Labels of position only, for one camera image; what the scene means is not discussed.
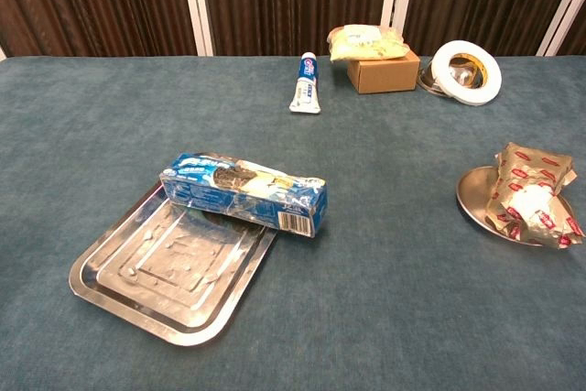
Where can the blue cookie package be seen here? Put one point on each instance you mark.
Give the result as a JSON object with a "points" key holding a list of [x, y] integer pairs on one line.
{"points": [[238, 198]]}

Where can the gold red snack bag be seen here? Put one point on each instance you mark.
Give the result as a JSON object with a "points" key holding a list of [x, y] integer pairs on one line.
{"points": [[526, 180]]}

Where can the white blue toothpaste tube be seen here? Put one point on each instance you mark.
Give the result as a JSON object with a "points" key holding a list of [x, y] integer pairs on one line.
{"points": [[306, 84]]}

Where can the small cardboard box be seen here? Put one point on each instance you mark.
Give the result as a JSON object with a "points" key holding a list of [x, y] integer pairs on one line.
{"points": [[382, 75]]}

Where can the yellow snack bag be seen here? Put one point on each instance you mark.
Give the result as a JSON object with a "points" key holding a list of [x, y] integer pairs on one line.
{"points": [[366, 43]]}

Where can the rectangular steel tray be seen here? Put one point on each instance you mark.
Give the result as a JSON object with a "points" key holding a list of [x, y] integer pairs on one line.
{"points": [[160, 263]]}

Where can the small steel bowl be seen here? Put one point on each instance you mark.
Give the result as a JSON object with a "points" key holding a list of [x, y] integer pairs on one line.
{"points": [[428, 82]]}

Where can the white tape roll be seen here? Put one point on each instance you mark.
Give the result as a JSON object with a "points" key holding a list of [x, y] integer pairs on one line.
{"points": [[439, 68]]}

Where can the round steel plate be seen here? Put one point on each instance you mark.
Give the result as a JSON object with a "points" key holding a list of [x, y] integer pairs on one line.
{"points": [[474, 194]]}

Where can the blue table cloth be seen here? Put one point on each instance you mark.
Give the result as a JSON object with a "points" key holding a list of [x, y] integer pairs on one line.
{"points": [[91, 134]]}

